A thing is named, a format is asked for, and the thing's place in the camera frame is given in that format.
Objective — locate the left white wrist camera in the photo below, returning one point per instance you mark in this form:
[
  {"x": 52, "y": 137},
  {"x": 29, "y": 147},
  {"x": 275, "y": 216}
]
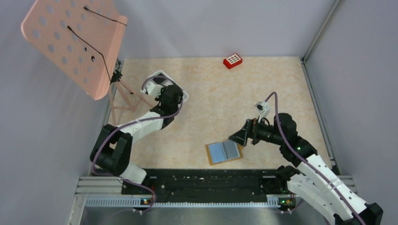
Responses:
[{"x": 152, "y": 89}]

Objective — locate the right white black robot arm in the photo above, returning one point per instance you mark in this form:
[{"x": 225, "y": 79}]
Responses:
[{"x": 308, "y": 176}]

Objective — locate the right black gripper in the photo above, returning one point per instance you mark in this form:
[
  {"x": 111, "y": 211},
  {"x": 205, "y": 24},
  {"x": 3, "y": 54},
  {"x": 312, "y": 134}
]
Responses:
[{"x": 251, "y": 126}]

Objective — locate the white plastic basket tray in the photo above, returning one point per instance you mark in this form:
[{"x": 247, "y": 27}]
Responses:
[{"x": 170, "y": 81}]

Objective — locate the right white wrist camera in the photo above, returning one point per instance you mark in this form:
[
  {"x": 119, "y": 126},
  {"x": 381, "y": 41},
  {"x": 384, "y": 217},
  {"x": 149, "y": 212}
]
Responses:
[{"x": 263, "y": 109}]

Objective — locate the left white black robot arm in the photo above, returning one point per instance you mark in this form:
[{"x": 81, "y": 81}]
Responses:
[{"x": 112, "y": 150}]

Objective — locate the black card in basket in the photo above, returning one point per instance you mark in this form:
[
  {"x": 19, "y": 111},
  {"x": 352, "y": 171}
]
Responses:
[{"x": 159, "y": 80}]

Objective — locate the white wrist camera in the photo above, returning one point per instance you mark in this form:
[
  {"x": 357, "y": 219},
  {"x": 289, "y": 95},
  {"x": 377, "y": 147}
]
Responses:
[
  {"x": 263, "y": 109},
  {"x": 152, "y": 89}
]

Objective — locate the red box with grid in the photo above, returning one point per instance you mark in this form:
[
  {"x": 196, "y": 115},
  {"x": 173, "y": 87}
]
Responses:
[{"x": 232, "y": 61}]

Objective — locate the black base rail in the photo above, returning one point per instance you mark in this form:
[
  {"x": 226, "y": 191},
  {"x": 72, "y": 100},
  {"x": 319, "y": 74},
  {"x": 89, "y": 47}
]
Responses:
[{"x": 212, "y": 186}]

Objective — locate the aluminium frame rail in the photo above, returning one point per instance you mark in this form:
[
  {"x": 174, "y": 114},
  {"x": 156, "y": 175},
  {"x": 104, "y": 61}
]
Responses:
[{"x": 310, "y": 78}]

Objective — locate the pink perforated music stand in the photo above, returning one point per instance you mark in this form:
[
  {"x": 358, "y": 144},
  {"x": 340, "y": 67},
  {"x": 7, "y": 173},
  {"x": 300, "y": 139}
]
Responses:
[{"x": 80, "y": 37}]

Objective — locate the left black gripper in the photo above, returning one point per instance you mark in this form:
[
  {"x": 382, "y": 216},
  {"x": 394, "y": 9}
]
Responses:
[{"x": 160, "y": 98}]

